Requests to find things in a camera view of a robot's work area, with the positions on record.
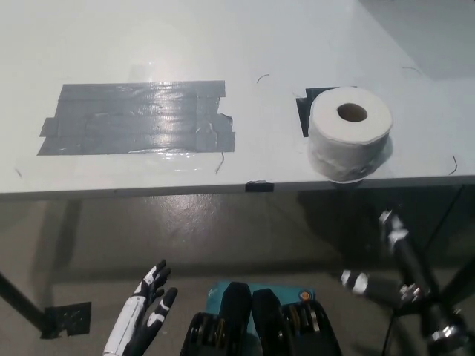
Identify grey duct tape patch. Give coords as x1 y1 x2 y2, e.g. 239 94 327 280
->
36 79 237 156

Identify robot torso black teal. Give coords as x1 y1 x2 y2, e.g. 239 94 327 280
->
181 280 342 356

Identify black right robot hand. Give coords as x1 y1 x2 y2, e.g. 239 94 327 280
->
340 209 465 346

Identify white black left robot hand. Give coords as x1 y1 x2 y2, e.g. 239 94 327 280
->
102 259 178 356

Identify black table leg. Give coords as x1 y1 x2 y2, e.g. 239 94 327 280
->
433 259 475 312
0 270 49 334

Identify white toilet paper roll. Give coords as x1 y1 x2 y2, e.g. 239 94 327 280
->
307 87 394 182

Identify black cable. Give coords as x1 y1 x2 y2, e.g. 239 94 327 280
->
384 185 465 356

